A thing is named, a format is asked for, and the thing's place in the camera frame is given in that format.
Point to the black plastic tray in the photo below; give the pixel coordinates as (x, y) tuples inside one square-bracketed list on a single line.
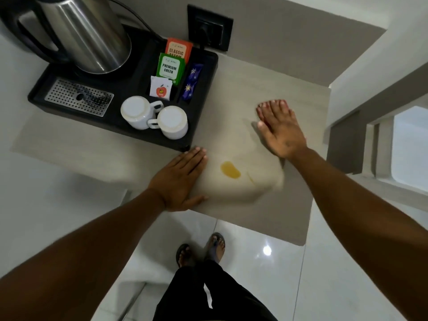
[(133, 86)]

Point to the person's right middle finger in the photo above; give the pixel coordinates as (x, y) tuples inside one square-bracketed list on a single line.
[(269, 111)]

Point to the white sachet with red apple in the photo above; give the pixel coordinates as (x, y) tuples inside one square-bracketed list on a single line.
[(160, 88)]

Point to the blue stick sachet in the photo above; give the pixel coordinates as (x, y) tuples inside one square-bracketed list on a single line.
[(194, 73), (188, 91)]

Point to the person's right forearm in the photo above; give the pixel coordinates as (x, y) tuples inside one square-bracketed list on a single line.
[(361, 223)]

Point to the window pane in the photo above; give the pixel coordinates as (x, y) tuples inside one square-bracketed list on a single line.
[(411, 147)]

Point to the stainless steel electric kettle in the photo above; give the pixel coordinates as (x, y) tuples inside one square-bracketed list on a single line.
[(87, 30)]

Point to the person's right little finger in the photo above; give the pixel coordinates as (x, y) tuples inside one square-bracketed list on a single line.
[(287, 109)]

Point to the person's right thumb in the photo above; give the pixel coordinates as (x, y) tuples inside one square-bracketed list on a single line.
[(263, 132)]

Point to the person's right hand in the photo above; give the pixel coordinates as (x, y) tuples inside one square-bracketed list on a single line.
[(284, 137)]

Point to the yellow liquid spill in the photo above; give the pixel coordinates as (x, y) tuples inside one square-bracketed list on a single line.
[(230, 170)]

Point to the white ceramic cup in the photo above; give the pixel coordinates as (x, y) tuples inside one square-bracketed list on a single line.
[(172, 123), (135, 111)]

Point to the person's left little finger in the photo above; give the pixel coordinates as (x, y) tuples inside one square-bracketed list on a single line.
[(176, 159)]

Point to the green tea bag packet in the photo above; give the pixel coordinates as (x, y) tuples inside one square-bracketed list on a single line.
[(170, 68)]

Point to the person's left forearm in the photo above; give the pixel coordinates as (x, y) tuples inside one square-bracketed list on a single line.
[(83, 257)]

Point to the orange tea bag packet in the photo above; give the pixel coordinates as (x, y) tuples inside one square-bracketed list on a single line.
[(179, 46)]

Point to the perforated metal drip grate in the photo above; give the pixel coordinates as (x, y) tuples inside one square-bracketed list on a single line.
[(67, 93)]

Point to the dark sandal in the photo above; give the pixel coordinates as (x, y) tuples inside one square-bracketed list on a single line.
[(184, 254), (215, 247)]

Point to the person's left hand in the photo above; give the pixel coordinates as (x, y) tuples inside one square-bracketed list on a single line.
[(174, 187)]

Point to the person's left thumb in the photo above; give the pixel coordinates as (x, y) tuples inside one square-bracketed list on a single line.
[(198, 201)]

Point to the person's left middle finger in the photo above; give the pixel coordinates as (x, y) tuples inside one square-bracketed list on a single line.
[(193, 160)]

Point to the black wall socket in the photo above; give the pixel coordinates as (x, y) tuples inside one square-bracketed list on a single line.
[(217, 26)]

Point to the black trousers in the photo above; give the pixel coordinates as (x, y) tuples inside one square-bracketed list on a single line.
[(200, 294)]

